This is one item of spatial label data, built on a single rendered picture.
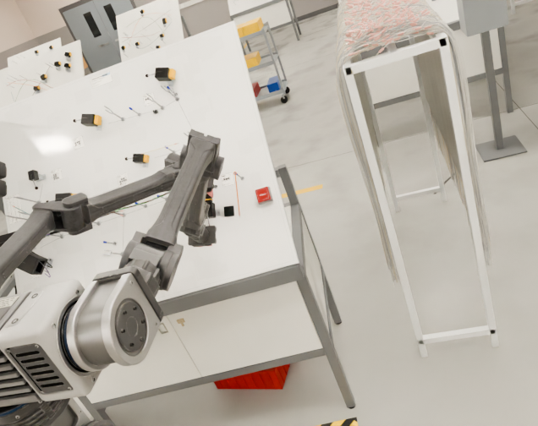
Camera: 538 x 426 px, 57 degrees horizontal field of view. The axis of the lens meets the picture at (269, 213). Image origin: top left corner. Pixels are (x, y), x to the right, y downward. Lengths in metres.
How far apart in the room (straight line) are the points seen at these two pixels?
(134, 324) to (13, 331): 0.18
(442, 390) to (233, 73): 1.63
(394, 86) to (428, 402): 2.83
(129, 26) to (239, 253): 7.66
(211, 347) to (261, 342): 0.22
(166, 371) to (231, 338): 0.35
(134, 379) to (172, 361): 0.21
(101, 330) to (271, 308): 1.26
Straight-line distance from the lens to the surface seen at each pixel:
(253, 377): 2.63
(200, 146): 1.19
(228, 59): 2.10
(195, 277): 1.94
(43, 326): 0.84
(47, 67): 6.41
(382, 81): 4.45
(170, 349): 2.21
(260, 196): 1.86
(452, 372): 2.49
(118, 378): 2.39
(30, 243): 1.44
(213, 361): 2.23
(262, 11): 10.49
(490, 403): 2.38
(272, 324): 2.06
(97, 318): 0.83
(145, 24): 9.13
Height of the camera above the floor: 1.90
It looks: 27 degrees down
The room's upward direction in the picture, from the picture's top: 22 degrees counter-clockwise
